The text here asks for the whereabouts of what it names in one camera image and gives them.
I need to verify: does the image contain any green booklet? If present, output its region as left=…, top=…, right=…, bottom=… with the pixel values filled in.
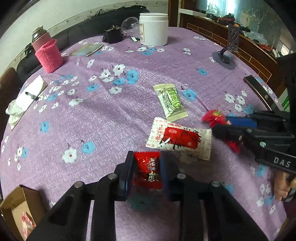
left=70, top=44, right=104, bottom=57

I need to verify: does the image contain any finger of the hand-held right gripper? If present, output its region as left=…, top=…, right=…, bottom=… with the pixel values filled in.
left=226, top=111, right=289, bottom=131
left=212, top=124, right=292, bottom=153

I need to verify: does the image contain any white tissue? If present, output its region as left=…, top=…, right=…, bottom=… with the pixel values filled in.
left=6, top=99, right=26, bottom=123

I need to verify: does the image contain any window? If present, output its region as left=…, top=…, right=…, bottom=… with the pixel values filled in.
left=206, top=0, right=278, bottom=35

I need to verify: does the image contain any black leather sofa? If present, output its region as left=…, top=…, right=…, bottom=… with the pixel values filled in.
left=16, top=6, right=151, bottom=79

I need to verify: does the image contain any brown chair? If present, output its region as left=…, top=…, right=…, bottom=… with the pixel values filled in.
left=0, top=67, right=19, bottom=135

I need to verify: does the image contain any black charger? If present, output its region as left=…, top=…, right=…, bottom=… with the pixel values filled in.
left=23, top=43, right=33, bottom=58

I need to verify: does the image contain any black smartphone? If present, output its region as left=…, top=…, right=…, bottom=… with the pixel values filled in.
left=243, top=75, right=281, bottom=114

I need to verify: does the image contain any white plastic jar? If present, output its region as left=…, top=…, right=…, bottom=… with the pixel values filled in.
left=139, top=13, right=168, bottom=46

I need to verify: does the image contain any black pouch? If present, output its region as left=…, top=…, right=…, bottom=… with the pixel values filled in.
left=102, top=25, right=125, bottom=44

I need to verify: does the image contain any cardboard box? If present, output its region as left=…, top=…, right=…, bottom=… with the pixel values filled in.
left=0, top=185, right=48, bottom=241

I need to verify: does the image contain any black pen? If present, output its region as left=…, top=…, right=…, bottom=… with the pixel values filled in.
left=25, top=91, right=40, bottom=101

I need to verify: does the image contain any wooden door frame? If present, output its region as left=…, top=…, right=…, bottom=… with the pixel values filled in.
left=168, top=0, right=185, bottom=28

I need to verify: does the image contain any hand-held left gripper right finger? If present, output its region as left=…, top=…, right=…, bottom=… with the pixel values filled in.
left=159, top=151, right=270, bottom=241

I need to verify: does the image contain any white and red snack packet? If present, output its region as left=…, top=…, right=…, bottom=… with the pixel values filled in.
left=146, top=117, right=212, bottom=161

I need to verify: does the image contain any black bag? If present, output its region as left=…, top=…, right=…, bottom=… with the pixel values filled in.
left=95, top=6, right=151, bottom=19

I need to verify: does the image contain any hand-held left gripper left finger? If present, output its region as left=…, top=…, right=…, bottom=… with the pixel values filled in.
left=27, top=151, right=135, bottom=241

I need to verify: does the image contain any green snack packet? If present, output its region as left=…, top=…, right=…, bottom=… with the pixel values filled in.
left=153, top=83, right=188, bottom=122

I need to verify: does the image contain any grey phone stand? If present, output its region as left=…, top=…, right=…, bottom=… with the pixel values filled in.
left=212, top=23, right=241, bottom=70

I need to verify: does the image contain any person's right hand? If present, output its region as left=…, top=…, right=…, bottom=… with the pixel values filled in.
left=274, top=171, right=296, bottom=202

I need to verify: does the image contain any wooden cabinet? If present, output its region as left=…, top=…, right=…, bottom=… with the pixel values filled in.
left=179, top=9, right=287, bottom=95

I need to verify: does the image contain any white notebook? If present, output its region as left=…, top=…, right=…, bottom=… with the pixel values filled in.
left=9, top=75, right=48, bottom=130

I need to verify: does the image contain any thermos with pink knit sleeve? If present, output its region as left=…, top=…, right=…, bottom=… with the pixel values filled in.
left=31, top=25, right=64, bottom=73

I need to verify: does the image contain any pink and white snack packet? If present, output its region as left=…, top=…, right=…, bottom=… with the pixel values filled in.
left=21, top=211, right=37, bottom=235

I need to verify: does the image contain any red candy packet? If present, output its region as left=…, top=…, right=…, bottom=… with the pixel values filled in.
left=202, top=110, right=242, bottom=154
left=132, top=151, right=163, bottom=190

